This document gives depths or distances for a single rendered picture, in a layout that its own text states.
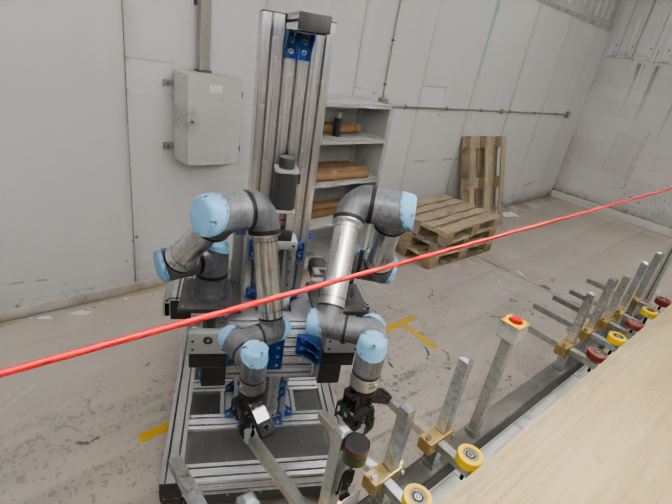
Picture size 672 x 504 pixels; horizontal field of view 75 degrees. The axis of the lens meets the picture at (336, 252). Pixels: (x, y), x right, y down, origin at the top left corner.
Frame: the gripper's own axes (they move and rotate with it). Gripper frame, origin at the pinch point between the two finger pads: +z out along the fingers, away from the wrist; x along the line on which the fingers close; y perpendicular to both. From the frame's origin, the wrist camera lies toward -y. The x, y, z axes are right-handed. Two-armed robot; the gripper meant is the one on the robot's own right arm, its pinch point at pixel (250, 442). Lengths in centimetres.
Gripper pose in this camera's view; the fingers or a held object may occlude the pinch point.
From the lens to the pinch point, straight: 150.6
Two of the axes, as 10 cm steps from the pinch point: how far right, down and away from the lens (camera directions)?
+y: -6.3, -4.2, 6.6
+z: -1.5, 8.9, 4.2
